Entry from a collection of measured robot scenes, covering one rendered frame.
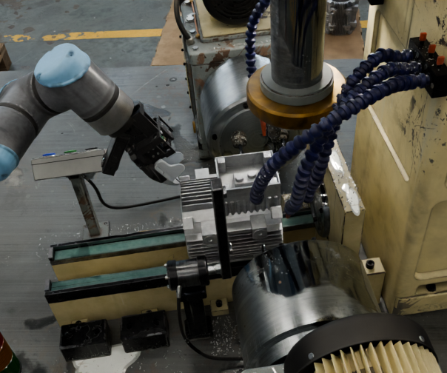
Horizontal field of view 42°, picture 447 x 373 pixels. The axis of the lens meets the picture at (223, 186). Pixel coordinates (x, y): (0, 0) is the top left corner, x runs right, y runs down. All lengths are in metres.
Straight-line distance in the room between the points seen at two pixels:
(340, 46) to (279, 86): 2.43
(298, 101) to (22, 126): 0.48
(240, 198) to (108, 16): 3.24
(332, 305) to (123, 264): 0.61
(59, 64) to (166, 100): 0.96
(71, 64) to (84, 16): 3.31
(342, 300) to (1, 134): 0.62
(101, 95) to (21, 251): 0.66
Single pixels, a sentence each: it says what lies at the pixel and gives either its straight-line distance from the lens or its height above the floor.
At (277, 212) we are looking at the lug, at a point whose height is 1.08.
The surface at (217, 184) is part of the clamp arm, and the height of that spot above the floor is 1.25.
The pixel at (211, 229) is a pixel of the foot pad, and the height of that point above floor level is 1.08.
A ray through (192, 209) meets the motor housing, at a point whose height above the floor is 1.09.
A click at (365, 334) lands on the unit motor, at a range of 0.68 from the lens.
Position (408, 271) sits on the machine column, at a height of 0.97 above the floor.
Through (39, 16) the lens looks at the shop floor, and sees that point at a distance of 4.47.
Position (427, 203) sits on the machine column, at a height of 1.17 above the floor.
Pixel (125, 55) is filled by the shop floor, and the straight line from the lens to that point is 3.81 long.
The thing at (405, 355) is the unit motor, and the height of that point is 1.36.
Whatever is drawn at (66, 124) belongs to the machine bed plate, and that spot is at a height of 0.80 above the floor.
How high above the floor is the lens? 1.94
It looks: 45 degrees down
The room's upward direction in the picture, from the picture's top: 6 degrees counter-clockwise
